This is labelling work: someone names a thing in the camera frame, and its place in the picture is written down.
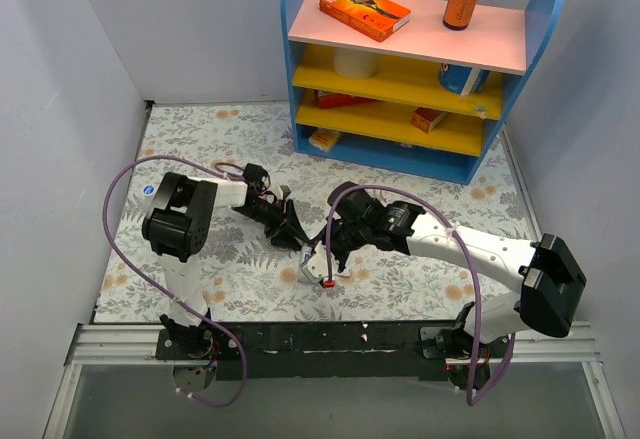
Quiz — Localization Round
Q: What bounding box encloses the yellow red packet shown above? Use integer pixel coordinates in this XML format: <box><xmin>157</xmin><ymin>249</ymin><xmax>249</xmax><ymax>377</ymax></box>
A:
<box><xmin>308</xmin><ymin>128</ymin><xmax>343</xmax><ymax>153</ymax></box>

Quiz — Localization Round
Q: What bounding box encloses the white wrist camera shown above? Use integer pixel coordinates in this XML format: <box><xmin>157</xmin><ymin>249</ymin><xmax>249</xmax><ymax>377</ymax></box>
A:
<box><xmin>301</xmin><ymin>244</ymin><xmax>335</xmax><ymax>288</ymax></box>
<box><xmin>278</xmin><ymin>185</ymin><xmax>291</xmax><ymax>201</ymax></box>

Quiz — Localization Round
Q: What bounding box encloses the red box on shelf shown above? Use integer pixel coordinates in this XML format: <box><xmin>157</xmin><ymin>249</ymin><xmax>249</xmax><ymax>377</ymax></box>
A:
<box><xmin>314</xmin><ymin>90</ymin><xmax>376</xmax><ymax>109</ymax></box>

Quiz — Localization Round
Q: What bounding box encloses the blue white can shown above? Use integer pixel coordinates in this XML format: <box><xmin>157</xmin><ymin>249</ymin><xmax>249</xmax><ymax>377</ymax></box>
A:
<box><xmin>438</xmin><ymin>63</ymin><xmax>490</xmax><ymax>96</ymax></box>

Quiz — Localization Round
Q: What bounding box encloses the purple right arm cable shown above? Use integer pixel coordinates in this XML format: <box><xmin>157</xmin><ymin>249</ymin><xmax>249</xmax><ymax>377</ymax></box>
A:
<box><xmin>323</xmin><ymin>184</ymin><xmax>516</xmax><ymax>407</ymax></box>

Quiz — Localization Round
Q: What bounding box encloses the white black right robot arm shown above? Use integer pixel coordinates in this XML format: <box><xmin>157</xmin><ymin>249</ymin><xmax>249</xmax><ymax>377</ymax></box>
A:
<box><xmin>322</xmin><ymin>182</ymin><xmax>587</xmax><ymax>357</ymax></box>

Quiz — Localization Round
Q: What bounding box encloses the orange razor box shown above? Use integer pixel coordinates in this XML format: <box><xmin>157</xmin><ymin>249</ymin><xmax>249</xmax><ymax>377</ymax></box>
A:
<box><xmin>319</xmin><ymin>0</ymin><xmax>411</xmax><ymax>42</ymax></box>

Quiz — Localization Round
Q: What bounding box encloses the clear bottle blue cap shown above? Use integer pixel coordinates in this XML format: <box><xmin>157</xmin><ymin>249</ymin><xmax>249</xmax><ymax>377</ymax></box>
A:
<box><xmin>142</xmin><ymin>184</ymin><xmax>156</xmax><ymax>199</ymax></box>

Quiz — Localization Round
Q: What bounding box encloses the orange box on shelf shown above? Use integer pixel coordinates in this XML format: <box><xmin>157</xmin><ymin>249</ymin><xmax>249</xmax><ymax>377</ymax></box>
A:
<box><xmin>411</xmin><ymin>107</ymin><xmax>448</xmax><ymax>133</ymax></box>

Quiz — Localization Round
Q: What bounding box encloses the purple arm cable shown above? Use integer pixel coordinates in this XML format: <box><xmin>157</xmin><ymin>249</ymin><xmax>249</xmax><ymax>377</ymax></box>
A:
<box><xmin>101</xmin><ymin>155</ymin><xmax>249</xmax><ymax>408</ymax></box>
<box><xmin>323</xmin><ymin>184</ymin><xmax>516</xmax><ymax>407</ymax></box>

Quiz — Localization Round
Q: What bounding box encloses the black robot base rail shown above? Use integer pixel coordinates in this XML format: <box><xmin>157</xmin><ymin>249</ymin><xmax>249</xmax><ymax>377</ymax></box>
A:
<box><xmin>155</xmin><ymin>317</ymin><xmax>472</xmax><ymax>381</ymax></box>

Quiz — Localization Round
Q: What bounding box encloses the floral patterned table mat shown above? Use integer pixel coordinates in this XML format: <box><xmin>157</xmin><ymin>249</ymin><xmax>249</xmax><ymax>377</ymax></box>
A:
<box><xmin>93</xmin><ymin>103</ymin><xmax>538</xmax><ymax>323</ymax></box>

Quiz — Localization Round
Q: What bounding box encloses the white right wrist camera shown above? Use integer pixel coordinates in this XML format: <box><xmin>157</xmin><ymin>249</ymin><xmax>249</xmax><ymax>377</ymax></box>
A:
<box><xmin>301</xmin><ymin>244</ymin><xmax>335</xmax><ymax>288</ymax></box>

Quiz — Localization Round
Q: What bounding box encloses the white remote control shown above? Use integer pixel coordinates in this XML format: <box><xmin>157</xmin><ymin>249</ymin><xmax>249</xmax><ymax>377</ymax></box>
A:
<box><xmin>298</xmin><ymin>252</ymin><xmax>313</xmax><ymax>285</ymax></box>

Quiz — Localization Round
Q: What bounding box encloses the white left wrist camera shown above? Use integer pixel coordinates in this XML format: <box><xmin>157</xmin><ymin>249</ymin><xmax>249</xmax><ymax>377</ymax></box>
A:
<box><xmin>278</xmin><ymin>185</ymin><xmax>291</xmax><ymax>201</ymax></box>

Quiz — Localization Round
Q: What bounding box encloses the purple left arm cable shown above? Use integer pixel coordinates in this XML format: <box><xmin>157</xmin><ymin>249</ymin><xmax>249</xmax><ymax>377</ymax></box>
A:
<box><xmin>101</xmin><ymin>155</ymin><xmax>249</xmax><ymax>408</ymax></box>

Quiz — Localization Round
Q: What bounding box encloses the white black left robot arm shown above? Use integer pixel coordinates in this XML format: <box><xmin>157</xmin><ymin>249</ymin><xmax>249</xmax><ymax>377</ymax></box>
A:
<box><xmin>142</xmin><ymin>163</ymin><xmax>310</xmax><ymax>359</ymax></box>

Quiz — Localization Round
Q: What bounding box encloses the blue wooden shelf unit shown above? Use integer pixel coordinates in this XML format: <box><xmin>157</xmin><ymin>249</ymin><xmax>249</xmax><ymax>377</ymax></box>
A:
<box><xmin>280</xmin><ymin>0</ymin><xmax>564</xmax><ymax>184</ymax></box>

